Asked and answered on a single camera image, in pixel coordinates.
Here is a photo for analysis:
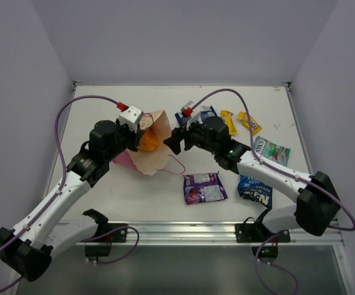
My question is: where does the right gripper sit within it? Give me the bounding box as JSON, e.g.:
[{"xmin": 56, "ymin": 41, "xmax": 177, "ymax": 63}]
[{"xmin": 163, "ymin": 114, "xmax": 219, "ymax": 155}]

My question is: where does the orange yellow snack packet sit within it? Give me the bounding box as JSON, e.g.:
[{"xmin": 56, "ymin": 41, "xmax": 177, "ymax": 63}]
[{"xmin": 138, "ymin": 128, "xmax": 159, "ymax": 152}]

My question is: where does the pink beige paper bag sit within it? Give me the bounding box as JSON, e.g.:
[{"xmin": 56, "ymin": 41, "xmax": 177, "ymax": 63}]
[{"xmin": 113, "ymin": 110, "xmax": 185, "ymax": 175}]

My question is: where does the dark blue snack packet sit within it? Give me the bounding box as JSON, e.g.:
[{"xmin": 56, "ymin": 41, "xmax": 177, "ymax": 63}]
[{"xmin": 175, "ymin": 106, "xmax": 218, "ymax": 127}]

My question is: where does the yellow M&M snack packet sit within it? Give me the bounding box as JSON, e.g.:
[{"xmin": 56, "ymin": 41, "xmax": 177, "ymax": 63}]
[{"xmin": 220, "ymin": 110, "xmax": 237, "ymax": 136}]

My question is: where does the purple snack packet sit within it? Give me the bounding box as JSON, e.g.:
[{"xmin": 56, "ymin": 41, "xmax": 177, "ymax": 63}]
[{"xmin": 183, "ymin": 172, "xmax": 228, "ymax": 205}]

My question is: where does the dark blue chips bag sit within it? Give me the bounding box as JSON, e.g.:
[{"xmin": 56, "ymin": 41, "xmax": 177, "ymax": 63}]
[{"xmin": 237, "ymin": 175, "xmax": 273, "ymax": 209}]

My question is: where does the teal snack packet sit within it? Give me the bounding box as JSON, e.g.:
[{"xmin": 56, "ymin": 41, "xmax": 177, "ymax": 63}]
[{"xmin": 253, "ymin": 136, "xmax": 291, "ymax": 167}]

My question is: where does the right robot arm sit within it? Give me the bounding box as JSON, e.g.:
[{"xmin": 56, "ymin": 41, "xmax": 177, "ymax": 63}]
[{"xmin": 164, "ymin": 117, "xmax": 340, "ymax": 242}]

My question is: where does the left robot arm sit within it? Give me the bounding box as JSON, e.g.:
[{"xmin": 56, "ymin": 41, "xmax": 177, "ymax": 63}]
[{"xmin": 0, "ymin": 120, "xmax": 143, "ymax": 281}]

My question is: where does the left black controller box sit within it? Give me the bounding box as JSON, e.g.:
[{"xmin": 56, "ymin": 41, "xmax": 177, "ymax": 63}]
[{"xmin": 84, "ymin": 244, "xmax": 111, "ymax": 261}]

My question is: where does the black controller box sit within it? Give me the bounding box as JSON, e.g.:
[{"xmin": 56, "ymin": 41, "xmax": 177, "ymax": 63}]
[
  {"xmin": 84, "ymin": 244, "xmax": 111, "ymax": 261},
  {"xmin": 252, "ymin": 246, "xmax": 279, "ymax": 261}
]

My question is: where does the right black controller box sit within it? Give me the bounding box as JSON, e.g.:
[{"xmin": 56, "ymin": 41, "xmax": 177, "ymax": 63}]
[{"xmin": 252, "ymin": 246, "xmax": 279, "ymax": 261}]

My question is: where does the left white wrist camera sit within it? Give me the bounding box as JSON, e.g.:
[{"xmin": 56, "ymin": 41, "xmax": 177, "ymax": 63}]
[{"xmin": 118, "ymin": 105, "xmax": 144, "ymax": 132}]

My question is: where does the left black base bracket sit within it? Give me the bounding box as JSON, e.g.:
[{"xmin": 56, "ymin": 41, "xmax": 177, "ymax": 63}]
[{"xmin": 83, "ymin": 209, "xmax": 128, "ymax": 243}]

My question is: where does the black base bracket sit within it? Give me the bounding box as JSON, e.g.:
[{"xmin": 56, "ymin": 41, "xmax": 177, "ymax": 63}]
[
  {"xmin": 234, "ymin": 217, "xmax": 275, "ymax": 243},
  {"xmin": 83, "ymin": 209, "xmax": 128, "ymax": 243}
]

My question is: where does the aluminium mounting rail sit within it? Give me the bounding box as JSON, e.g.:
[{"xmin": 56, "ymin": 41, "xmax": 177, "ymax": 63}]
[{"xmin": 57, "ymin": 219, "xmax": 344, "ymax": 246}]

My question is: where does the right black base bracket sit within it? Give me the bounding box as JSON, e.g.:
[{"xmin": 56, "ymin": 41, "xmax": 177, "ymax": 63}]
[{"xmin": 234, "ymin": 217, "xmax": 275, "ymax": 243}]

